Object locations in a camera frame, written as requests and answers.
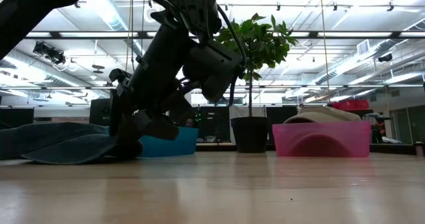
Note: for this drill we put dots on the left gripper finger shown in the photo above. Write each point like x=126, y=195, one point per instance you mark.
x=127, y=137
x=161, y=127

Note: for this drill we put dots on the blue denim cap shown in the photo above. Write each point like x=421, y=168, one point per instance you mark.
x=59, y=141

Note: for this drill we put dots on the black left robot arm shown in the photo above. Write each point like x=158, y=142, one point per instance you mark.
x=159, y=64

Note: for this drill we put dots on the blue plastic bin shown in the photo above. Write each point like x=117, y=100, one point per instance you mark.
x=169, y=144

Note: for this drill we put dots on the black monitor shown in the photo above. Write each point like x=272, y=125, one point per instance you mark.
x=16, y=117
x=99, y=112

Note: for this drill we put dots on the person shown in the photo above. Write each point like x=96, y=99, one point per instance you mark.
x=190, y=122

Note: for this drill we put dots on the black screen panel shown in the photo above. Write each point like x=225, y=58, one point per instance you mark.
x=214, y=124
x=279, y=112

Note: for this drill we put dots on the black ceiling light cluster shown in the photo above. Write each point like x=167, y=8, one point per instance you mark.
x=50, y=52

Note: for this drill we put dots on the potted green plant black pot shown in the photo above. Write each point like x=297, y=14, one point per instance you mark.
x=250, y=134

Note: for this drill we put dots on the pink plastic bin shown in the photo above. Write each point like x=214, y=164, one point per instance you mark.
x=282, y=141

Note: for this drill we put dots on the red storage bins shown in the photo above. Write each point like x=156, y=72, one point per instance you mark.
x=350, y=105

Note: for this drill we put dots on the pink cup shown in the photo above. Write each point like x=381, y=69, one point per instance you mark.
x=419, y=149

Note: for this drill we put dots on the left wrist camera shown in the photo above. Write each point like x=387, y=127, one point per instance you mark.
x=119, y=76

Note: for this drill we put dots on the black ceiling camera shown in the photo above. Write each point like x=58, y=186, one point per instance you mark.
x=385, y=57

